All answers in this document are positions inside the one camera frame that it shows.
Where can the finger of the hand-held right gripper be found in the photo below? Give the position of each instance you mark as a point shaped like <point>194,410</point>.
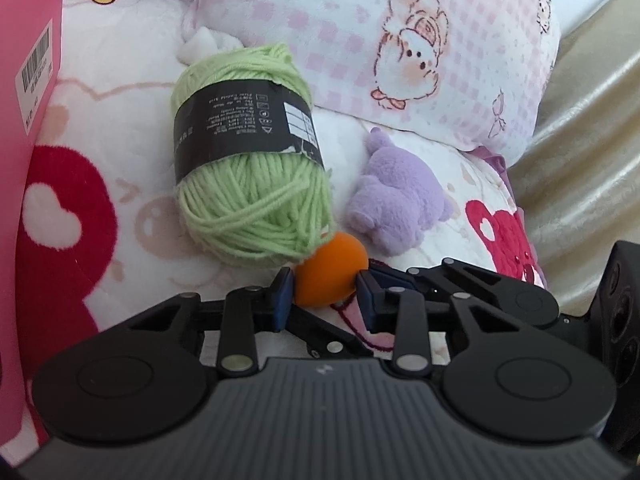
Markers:
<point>435,280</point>

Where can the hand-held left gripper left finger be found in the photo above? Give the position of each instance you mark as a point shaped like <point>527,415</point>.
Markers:
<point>284,305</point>

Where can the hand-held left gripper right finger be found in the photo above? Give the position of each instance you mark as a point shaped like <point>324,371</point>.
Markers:
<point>369,310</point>

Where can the orange ball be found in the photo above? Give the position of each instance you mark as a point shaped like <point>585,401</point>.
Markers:
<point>330,270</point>

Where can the purple plush toy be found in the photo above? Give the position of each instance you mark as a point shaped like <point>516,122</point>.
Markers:
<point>395,200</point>

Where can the green yarn ball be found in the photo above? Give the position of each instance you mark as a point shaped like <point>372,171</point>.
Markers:
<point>250,210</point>

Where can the pink cardboard box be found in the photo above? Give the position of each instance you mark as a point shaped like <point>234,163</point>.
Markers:
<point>20,210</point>

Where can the white fluffy cloth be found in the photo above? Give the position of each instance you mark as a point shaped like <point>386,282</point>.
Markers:
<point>200,47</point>

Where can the pink checked pillow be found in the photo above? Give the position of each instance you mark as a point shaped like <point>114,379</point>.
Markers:
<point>350,20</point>

